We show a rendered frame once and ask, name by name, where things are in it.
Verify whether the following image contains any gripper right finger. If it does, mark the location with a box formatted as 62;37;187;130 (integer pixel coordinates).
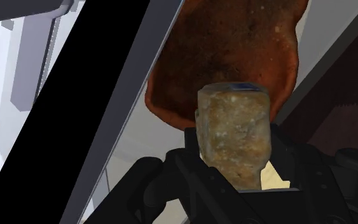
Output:
269;123;358;224

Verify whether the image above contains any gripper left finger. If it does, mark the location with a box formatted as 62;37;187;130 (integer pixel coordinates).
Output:
84;126;260;224

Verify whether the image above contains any tan speckled stone-like block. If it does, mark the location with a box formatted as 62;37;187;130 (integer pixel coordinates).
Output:
195;81;273;191

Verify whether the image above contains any dark brown wooden furniture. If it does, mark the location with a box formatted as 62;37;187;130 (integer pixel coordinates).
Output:
274;12;358;159

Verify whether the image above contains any rust brown rough vessel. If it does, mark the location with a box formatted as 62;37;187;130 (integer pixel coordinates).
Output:
144;0;310;131

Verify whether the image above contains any black panel with grey frame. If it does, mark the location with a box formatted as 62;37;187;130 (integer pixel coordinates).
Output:
0;0;186;224

